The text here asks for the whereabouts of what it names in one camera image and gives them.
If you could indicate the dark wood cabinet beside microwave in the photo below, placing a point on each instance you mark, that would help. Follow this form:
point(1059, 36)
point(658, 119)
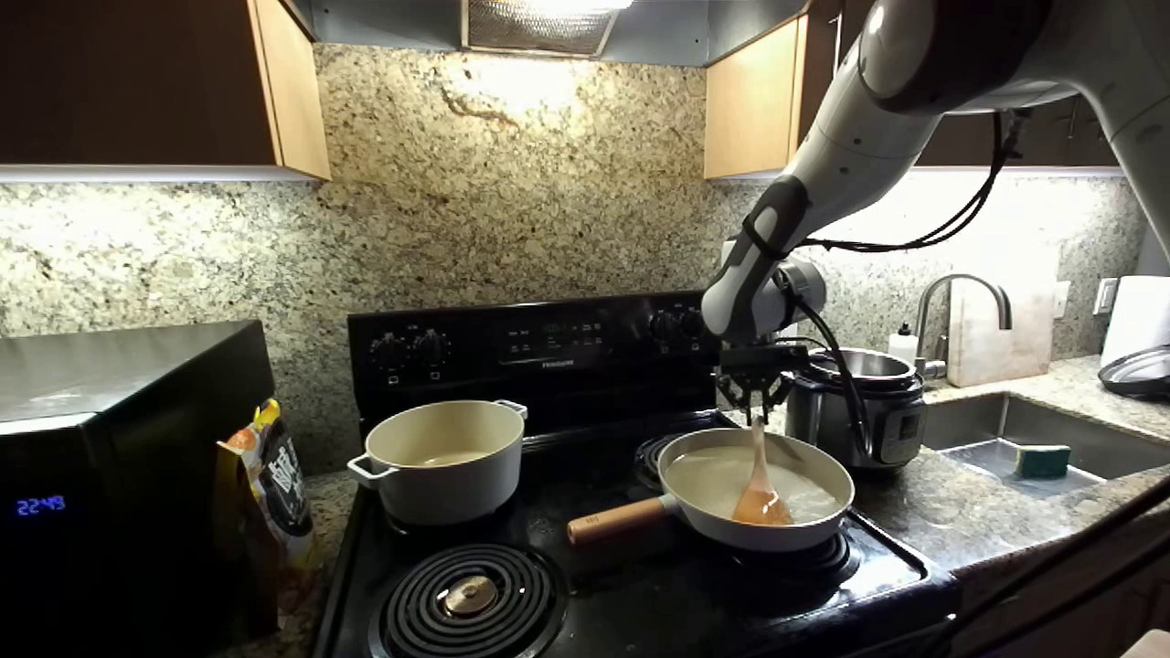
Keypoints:
point(122, 74)

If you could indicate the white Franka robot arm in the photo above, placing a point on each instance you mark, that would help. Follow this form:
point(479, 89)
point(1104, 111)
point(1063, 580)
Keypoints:
point(878, 111)

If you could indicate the black dish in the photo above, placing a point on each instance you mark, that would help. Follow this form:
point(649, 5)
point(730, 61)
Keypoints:
point(1140, 369)

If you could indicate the chrome sink faucet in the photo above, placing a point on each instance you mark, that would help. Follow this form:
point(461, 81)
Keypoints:
point(930, 331)

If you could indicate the black microwave oven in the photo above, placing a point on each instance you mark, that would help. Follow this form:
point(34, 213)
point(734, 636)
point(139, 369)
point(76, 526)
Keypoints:
point(112, 486)

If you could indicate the pale cutting board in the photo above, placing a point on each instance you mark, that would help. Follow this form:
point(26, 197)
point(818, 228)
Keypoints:
point(1008, 349)

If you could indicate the steel range hood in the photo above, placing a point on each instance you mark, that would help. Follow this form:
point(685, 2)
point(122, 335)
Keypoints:
point(390, 18)

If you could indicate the green sponge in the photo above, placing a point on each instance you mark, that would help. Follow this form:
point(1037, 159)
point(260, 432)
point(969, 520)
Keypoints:
point(1045, 460)

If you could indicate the black coil burner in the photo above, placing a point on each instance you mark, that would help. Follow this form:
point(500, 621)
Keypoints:
point(805, 564)
point(468, 598)

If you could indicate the yellow black snack bag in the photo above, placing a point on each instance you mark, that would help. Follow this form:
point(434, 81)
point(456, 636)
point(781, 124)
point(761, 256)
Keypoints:
point(274, 470)

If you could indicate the stainless steel pressure cooker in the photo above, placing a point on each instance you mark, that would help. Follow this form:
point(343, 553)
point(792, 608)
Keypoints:
point(891, 421)

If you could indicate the wooden spatula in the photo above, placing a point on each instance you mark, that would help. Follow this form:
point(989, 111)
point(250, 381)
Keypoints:
point(761, 499)

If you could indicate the white wall outlet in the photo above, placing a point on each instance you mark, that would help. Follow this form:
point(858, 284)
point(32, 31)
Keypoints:
point(1104, 298)

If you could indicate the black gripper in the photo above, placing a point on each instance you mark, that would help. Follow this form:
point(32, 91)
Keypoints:
point(757, 367)

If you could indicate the steel kitchen sink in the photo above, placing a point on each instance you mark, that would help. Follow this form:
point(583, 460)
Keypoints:
point(1063, 424)

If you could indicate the black electric stove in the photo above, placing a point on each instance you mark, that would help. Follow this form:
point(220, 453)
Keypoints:
point(658, 603)

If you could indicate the small soap bottle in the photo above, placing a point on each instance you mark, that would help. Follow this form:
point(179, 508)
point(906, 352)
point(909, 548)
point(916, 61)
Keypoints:
point(900, 349)

